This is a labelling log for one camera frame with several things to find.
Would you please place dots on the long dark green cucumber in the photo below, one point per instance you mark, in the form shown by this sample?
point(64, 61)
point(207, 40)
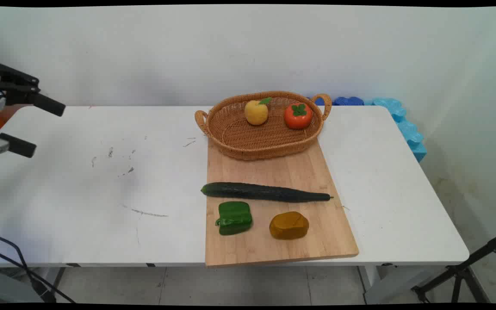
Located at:
point(265, 192)

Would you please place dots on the orange object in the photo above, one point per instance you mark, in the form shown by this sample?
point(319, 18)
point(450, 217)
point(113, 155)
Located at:
point(4, 116)

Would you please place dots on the green bell pepper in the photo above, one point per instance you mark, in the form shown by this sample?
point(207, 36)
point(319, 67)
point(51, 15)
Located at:
point(234, 218)

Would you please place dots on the red persimmon with green calyx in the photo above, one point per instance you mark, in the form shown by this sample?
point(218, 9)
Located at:
point(298, 116)

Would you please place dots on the wooden cutting board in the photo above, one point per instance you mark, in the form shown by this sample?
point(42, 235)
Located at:
point(274, 241)

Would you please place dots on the brown potato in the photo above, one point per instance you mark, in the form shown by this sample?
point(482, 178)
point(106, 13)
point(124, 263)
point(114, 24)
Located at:
point(289, 225)

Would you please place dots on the dark blue foam piece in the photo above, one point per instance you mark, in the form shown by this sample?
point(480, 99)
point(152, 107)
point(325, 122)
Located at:
point(348, 101)

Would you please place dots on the light blue foam piece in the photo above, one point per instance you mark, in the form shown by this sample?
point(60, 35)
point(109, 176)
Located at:
point(407, 129)

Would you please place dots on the white table leg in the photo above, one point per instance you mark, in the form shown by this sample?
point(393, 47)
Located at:
point(379, 282)

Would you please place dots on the black tripod stand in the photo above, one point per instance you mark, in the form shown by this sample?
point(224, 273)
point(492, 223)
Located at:
point(461, 271)

